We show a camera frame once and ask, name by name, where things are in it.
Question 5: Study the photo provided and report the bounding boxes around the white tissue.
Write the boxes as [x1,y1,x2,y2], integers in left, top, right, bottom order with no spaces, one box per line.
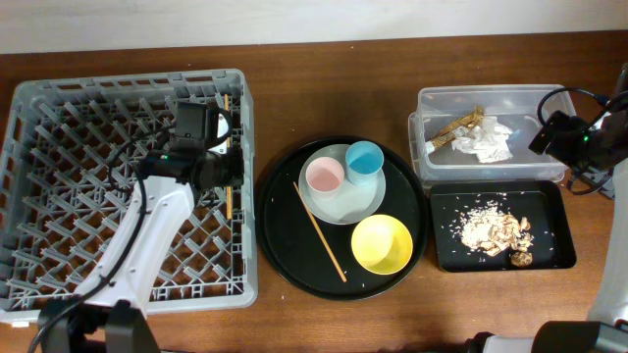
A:
[451,116,513,164]

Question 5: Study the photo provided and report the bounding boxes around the wooden chopstick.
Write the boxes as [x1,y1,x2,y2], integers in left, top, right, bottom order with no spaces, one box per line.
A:
[292,182,347,283]
[224,94,234,220]

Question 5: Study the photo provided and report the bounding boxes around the gold snack wrapper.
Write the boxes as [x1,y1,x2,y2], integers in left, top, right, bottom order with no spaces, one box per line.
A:
[426,106,485,153]

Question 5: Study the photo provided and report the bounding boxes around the food scraps and rice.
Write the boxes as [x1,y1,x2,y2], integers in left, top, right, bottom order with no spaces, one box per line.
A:
[444,193,535,268]

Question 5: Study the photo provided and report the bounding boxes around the pink cup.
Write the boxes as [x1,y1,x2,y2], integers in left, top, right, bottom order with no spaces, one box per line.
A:
[305,157,344,199]

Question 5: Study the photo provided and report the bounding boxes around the grey plate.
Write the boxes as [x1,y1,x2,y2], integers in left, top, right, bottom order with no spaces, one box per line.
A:
[298,144,387,225]

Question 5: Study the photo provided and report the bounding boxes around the blue cup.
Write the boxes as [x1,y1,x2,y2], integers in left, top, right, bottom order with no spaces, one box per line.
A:
[345,140,385,185]

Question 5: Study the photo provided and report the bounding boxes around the yellow bowl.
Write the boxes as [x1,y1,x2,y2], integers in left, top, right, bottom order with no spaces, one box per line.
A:
[350,215,414,276]

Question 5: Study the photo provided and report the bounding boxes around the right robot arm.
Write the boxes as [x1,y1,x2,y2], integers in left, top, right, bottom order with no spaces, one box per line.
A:
[460,66,627,353]

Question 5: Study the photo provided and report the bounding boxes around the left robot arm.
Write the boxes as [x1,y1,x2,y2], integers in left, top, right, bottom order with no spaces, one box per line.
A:
[28,98,244,352]

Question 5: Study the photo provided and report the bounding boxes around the grey dishwasher rack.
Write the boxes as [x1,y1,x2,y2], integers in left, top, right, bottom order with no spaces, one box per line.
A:
[1,69,258,325]

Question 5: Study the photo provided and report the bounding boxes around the clear plastic bin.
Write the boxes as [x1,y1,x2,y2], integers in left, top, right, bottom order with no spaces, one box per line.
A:
[408,84,567,188]

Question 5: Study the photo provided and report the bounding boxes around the black rectangular tray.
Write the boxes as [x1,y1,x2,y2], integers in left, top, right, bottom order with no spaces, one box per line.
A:
[430,180,577,273]

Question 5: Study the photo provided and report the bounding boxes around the round black tray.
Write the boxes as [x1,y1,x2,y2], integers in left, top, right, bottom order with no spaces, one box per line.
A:
[255,136,430,301]

